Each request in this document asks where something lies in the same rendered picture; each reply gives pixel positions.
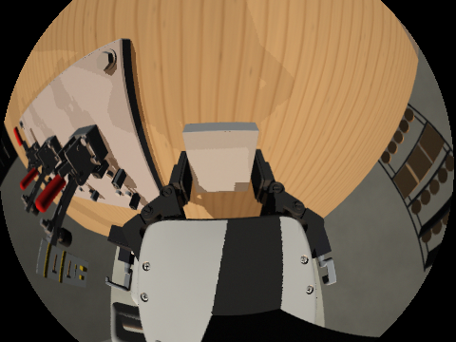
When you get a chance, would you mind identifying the beige rectangular block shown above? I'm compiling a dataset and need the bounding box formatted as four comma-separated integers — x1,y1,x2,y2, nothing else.
182,122,259,193

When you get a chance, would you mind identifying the beige flat plate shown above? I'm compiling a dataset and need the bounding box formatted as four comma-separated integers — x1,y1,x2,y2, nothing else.
20,38,162,210

